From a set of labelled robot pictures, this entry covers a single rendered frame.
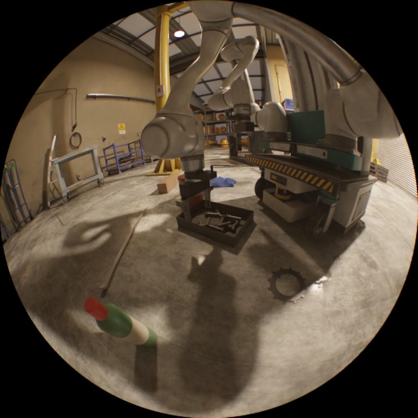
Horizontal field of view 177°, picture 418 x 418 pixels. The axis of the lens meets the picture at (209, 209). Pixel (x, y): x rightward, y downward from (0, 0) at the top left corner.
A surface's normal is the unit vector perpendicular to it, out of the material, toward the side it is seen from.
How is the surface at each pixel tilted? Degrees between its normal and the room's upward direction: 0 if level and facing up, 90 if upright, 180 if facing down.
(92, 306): 0
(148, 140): 99
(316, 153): 90
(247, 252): 0
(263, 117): 89
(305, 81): 90
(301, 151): 90
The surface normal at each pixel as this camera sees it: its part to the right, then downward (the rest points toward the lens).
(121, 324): 0.99, -0.01
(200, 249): -0.08, -0.88
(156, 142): -0.24, 0.59
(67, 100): 0.94, 0.09
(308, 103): -0.97, 0.18
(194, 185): 0.81, 0.22
